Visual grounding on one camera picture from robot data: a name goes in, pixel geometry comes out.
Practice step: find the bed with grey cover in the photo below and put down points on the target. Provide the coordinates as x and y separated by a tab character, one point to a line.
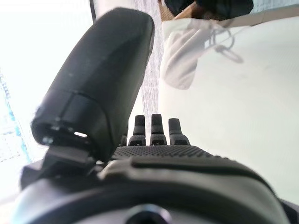
245	105

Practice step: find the black garment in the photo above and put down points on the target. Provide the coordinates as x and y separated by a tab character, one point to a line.
222	7

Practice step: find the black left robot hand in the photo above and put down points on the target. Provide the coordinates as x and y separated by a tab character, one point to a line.
98	77

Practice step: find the grey striped rug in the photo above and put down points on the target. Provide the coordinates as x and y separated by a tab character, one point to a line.
153	81

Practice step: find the white garment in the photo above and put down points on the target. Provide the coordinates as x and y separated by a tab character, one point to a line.
182	53

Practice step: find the brown woven basket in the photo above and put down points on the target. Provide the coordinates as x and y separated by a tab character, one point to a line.
184	14

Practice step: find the beige upholstered bed frame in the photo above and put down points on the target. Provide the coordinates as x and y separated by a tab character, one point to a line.
268	19

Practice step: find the black window frame rail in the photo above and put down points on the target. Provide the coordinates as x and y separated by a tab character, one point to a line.
93	9

